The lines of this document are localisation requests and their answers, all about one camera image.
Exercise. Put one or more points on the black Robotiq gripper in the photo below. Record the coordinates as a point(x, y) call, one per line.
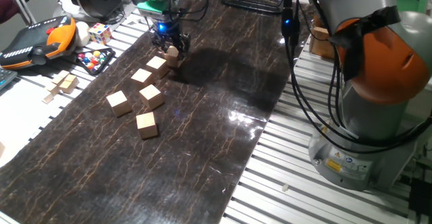
point(165, 28)

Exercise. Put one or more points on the light wooden cube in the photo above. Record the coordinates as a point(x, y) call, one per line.
point(146, 125)
point(119, 103)
point(157, 66)
point(151, 96)
point(142, 79)
point(173, 58)

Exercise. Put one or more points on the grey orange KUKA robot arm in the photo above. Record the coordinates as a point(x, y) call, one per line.
point(371, 122)

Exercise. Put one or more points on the dark red sleeve forearm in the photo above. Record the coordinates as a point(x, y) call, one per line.
point(6, 11)

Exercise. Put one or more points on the black triangle ball tray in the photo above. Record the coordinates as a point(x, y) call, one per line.
point(107, 57)

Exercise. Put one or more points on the Rubik's cube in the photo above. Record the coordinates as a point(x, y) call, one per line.
point(100, 33)

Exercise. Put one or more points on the yellow billiard ball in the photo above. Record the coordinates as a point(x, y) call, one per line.
point(96, 53)

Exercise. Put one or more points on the orange billiard ball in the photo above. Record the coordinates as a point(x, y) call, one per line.
point(90, 65)

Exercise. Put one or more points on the blue billiard ball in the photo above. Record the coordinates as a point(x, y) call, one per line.
point(84, 60)

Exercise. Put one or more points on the white egg shaped object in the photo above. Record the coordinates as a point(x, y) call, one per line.
point(82, 33)

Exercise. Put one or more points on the red billiard ball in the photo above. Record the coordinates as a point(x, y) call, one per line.
point(81, 56)

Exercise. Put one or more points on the small wooden block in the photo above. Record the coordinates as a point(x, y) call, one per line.
point(63, 74)
point(48, 98)
point(69, 84)
point(52, 88)

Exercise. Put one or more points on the dark marble pattern mat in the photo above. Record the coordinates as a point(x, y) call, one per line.
point(135, 170)

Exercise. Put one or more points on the orange black teach pendant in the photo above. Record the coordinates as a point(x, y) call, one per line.
point(30, 45)

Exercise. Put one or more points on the small cardboard box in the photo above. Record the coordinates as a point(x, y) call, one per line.
point(320, 43)

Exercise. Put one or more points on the grey metal bar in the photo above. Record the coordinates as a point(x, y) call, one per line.
point(21, 5)

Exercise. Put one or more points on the black computer keyboard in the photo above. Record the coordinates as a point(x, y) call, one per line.
point(5, 77)

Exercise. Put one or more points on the large white paper sheet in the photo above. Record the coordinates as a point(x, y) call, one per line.
point(20, 122)

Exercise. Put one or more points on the tiny white scrap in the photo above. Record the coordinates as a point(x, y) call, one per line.
point(285, 187)

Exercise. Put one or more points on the green mini pool table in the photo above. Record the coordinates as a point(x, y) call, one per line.
point(408, 3)

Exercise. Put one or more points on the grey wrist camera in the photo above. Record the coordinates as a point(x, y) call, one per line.
point(148, 15)

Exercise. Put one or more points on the green gripper mount adapter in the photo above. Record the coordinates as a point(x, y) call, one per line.
point(152, 6)

